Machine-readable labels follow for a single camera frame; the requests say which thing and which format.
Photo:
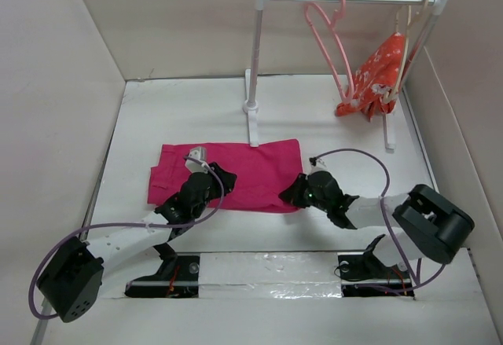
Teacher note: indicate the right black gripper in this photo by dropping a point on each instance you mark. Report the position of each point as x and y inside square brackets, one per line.
[292, 193]

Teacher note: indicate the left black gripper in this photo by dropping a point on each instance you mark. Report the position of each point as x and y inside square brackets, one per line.
[228, 178]

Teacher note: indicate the magenta pink trousers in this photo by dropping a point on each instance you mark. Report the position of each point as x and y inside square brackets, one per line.
[262, 173]

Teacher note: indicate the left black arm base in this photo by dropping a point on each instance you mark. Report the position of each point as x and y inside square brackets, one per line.
[176, 278]

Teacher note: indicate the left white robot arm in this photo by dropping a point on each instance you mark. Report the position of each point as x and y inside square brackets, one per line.
[70, 275]

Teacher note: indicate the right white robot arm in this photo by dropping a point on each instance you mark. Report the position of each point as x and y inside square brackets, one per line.
[431, 226]

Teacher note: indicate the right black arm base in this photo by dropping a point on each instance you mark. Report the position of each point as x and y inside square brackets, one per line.
[362, 275]

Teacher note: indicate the beige wooden hanger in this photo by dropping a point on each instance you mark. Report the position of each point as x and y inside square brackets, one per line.
[411, 19]

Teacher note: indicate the orange floral garment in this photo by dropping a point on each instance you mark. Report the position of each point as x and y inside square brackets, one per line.
[374, 79]

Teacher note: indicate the white clothes rack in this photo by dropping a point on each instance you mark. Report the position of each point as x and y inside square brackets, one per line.
[331, 11]

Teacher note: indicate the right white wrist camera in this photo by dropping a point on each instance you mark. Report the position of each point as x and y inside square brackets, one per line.
[317, 165]

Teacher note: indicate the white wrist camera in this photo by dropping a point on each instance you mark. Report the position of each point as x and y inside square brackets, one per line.
[198, 160]
[317, 165]

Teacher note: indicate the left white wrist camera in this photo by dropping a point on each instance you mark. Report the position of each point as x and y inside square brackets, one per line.
[198, 160]

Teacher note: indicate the metal side rail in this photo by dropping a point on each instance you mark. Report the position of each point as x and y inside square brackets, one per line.
[40, 329]

